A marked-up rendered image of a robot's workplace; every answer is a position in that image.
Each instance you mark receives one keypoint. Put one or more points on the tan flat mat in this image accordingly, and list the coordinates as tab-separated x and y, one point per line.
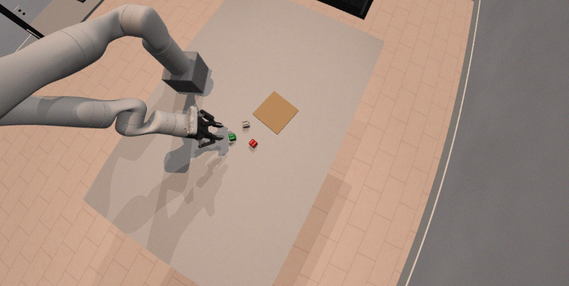
275	112

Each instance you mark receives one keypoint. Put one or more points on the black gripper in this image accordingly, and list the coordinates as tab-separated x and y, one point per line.
202	129

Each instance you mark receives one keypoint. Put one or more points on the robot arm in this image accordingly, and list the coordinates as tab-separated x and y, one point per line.
69	50

